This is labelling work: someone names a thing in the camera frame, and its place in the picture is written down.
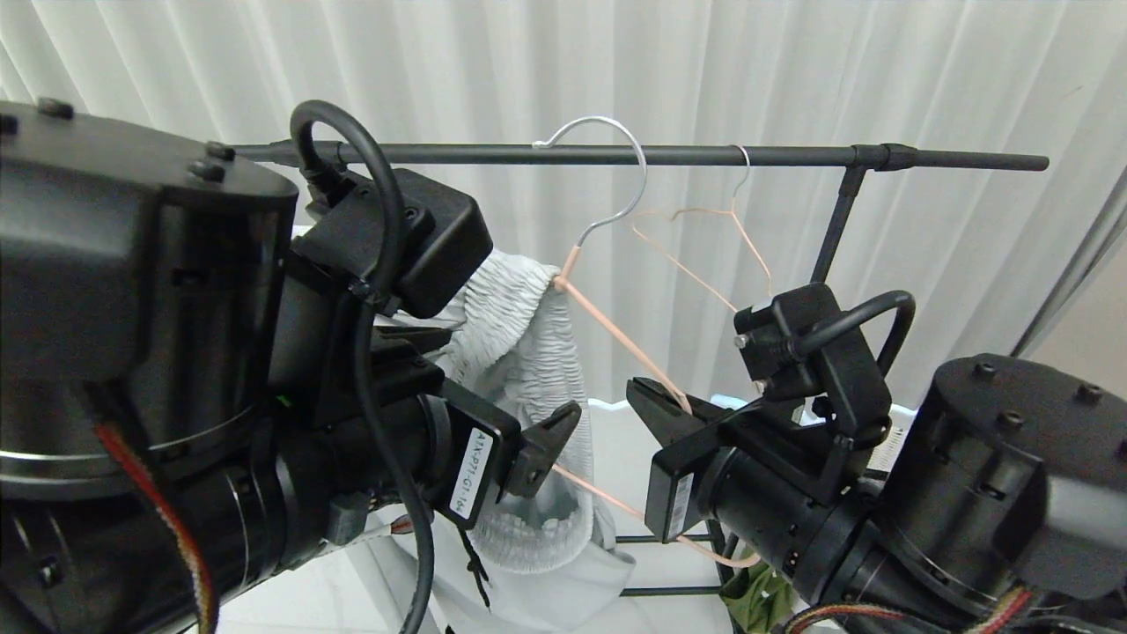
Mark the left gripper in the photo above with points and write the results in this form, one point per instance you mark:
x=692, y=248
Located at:
x=370, y=475

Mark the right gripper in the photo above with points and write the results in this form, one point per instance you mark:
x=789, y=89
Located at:
x=757, y=502

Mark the pale grey shorts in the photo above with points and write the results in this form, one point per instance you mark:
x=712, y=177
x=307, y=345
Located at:
x=528, y=352

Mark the pink clothes hanger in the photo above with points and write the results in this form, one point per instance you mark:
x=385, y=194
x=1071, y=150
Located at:
x=568, y=264
x=732, y=210

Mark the white laundry basket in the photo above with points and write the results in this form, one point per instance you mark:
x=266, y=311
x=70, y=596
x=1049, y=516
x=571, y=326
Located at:
x=898, y=440

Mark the black clothes rack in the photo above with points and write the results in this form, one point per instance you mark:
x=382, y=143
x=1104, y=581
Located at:
x=704, y=156

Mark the green garment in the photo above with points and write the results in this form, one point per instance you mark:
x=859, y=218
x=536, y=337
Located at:
x=757, y=599

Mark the white curtain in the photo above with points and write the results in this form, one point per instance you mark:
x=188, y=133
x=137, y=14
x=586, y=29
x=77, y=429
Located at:
x=528, y=62

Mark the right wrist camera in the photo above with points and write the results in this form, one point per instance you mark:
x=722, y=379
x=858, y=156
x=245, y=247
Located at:
x=836, y=370

